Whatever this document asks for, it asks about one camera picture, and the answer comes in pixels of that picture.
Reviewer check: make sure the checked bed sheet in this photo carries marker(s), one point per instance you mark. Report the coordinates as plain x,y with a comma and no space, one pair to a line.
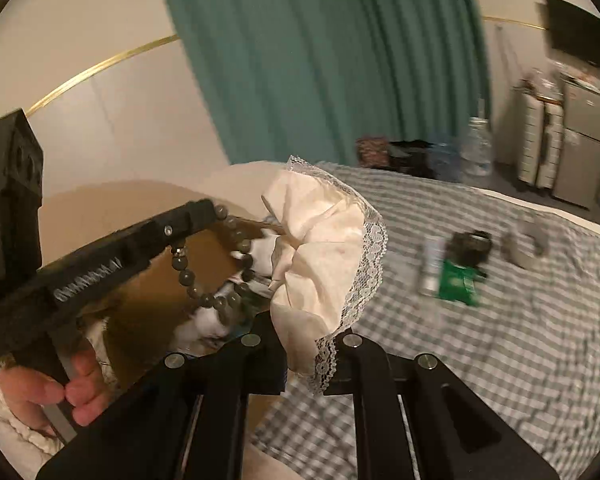
505,360

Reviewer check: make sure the green curtain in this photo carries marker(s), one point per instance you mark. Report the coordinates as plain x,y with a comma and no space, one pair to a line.
320,60

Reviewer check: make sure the black wall television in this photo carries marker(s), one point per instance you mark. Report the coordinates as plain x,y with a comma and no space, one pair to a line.
580,30

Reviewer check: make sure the grey small fridge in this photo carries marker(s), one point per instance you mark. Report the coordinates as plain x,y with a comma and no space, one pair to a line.
585,145

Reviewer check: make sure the white squeeze tube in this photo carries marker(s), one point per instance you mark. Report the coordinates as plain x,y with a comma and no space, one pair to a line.
431,265

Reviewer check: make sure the white tape roll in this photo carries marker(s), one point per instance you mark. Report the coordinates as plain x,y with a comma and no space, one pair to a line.
522,247

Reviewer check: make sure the black goggles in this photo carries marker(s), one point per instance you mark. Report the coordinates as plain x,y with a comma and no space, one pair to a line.
472,247

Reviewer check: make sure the clear water bottle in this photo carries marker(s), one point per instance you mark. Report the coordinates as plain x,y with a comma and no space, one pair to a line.
476,150

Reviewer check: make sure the white lace scrunchie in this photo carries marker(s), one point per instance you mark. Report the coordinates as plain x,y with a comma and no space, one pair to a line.
320,250

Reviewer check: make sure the green packet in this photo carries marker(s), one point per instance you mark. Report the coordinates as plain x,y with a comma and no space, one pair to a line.
457,282

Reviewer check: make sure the bluish water bottle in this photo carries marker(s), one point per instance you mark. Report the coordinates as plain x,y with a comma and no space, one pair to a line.
445,160

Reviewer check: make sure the white suitcase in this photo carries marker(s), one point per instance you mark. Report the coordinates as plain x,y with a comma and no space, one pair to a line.
535,135

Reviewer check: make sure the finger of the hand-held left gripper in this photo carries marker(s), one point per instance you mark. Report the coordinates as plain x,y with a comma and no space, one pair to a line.
130,250

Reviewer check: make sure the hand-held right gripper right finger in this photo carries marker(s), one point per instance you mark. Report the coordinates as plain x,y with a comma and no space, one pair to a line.
342,365

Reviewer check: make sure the person's left hand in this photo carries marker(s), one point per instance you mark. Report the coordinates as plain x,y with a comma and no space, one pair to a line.
85,390

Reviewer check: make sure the dark patterned bag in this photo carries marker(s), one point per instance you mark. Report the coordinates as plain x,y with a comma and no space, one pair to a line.
385,155

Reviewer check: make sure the brown cardboard box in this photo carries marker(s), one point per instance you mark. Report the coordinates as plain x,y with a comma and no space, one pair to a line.
135,320

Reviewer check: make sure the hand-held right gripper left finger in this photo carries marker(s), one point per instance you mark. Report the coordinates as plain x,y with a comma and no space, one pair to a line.
265,360

